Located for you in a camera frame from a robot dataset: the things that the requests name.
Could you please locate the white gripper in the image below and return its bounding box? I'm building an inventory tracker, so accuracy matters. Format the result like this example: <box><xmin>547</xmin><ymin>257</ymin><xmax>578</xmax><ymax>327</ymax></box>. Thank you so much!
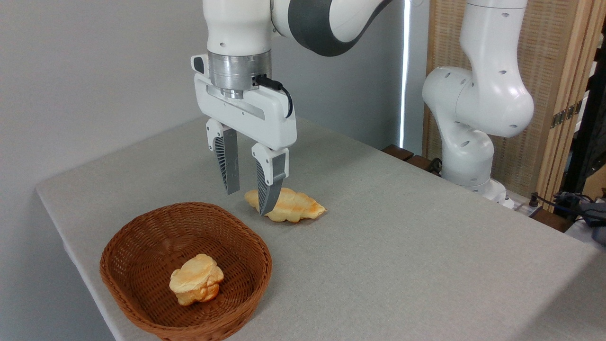
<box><xmin>191</xmin><ymin>54</ymin><xmax>298</xmax><ymax>216</ymax></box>

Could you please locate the long twisted bread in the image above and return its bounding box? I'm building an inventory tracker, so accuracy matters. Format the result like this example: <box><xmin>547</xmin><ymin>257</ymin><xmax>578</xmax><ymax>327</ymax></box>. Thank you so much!
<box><xmin>244</xmin><ymin>188</ymin><xmax>327</xmax><ymax>223</ymax></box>

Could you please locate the round bread bun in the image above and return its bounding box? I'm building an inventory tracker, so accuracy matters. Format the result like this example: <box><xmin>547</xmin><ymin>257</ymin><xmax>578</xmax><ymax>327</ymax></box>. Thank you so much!
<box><xmin>169</xmin><ymin>254</ymin><xmax>224</xmax><ymax>306</ymax></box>

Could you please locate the brown wicker basket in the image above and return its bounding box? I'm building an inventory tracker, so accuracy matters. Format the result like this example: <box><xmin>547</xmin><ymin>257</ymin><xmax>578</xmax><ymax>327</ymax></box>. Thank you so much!
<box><xmin>99</xmin><ymin>202</ymin><xmax>273</xmax><ymax>341</ymax></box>

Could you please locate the dark wooden slat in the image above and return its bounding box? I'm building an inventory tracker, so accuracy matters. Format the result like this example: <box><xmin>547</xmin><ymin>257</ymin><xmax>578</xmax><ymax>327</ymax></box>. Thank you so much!
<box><xmin>382</xmin><ymin>144</ymin><xmax>414</xmax><ymax>162</ymax></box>
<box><xmin>406</xmin><ymin>155</ymin><xmax>442</xmax><ymax>177</ymax></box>

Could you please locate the grey tablecloth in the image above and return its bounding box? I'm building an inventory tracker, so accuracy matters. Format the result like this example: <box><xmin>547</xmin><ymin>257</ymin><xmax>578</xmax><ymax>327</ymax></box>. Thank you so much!
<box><xmin>36</xmin><ymin>114</ymin><xmax>606</xmax><ymax>341</ymax></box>

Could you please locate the wooden wicker folding screen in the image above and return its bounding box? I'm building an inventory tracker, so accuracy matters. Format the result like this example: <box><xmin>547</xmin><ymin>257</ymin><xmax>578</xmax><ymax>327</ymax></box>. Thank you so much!
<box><xmin>423</xmin><ymin>0</ymin><xmax>606</xmax><ymax>211</ymax></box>

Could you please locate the brass screen hinge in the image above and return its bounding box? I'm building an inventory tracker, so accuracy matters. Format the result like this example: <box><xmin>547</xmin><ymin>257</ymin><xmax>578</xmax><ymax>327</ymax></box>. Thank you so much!
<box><xmin>551</xmin><ymin>100</ymin><xmax>583</xmax><ymax>129</ymax></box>

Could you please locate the black vertical stand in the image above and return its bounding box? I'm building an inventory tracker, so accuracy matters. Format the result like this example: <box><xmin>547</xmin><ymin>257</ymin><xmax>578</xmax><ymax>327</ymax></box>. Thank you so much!
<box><xmin>562</xmin><ymin>45</ymin><xmax>606</xmax><ymax>195</ymax></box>

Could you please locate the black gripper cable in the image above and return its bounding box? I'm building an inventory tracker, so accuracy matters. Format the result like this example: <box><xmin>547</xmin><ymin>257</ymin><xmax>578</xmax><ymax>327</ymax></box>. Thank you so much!
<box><xmin>254</xmin><ymin>74</ymin><xmax>294</xmax><ymax>119</ymax></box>

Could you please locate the black cable bundle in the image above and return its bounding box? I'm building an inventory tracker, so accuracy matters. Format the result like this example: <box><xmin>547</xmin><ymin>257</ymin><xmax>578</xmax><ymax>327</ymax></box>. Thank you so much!
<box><xmin>528</xmin><ymin>188</ymin><xmax>606</xmax><ymax>229</ymax></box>

